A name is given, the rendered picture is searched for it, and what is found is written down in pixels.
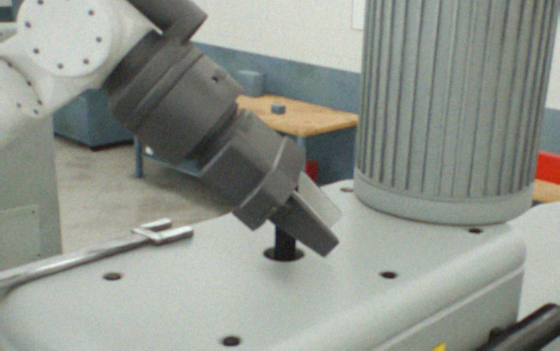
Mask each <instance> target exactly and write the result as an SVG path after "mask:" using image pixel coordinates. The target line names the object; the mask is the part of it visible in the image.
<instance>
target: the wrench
mask: <svg viewBox="0 0 560 351"><path fill-rule="evenodd" d="M171 228H172V219H169V218H164V219H160V221H157V222H153V223H149V224H145V225H142V226H141V227H138V228H133V229H131V230H130V233H131V234H128V235H124V236H121V237H116V238H113V240H110V241H106V242H102V243H98V244H95V245H92V246H87V247H84V248H80V249H77V250H72V251H69V252H66V253H61V254H58V256H54V257H51V258H46V259H43V260H40V261H35V262H32V263H28V264H25V265H20V266H17V267H14V268H9V269H6V271H2V272H0V290H3V289H6V288H9V286H13V285H17V284H20V283H23V282H27V281H31V280H34V279H38V278H41V277H44V276H48V275H52V274H55V272H58V271H62V270H66V269H69V268H72V267H77V266H80V265H83V264H86V263H89V262H94V261H97V260H100V259H103V257H108V256H111V255H114V254H117V253H121V252H125V251H128V250H131V249H134V248H139V247H142V246H145V245H148V244H150V245H154V246H156V247H158V246H162V245H165V244H172V243H175V241H178V240H181V239H184V238H188V237H192V236H194V229H192V228H189V227H183V228H179V229H176V230H173V231H169V232H165V233H162V234H157V232H160V231H164V230H168V229H171Z"/></svg>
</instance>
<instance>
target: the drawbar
mask: <svg viewBox="0 0 560 351"><path fill-rule="evenodd" d="M296 254H297V240H296V239H295V238H293V237H292V236H290V235H288V234H286V233H285V232H283V231H282V230H280V229H279V228H277V227H276V226H275V248H274V261H279V262H292V261H296Z"/></svg>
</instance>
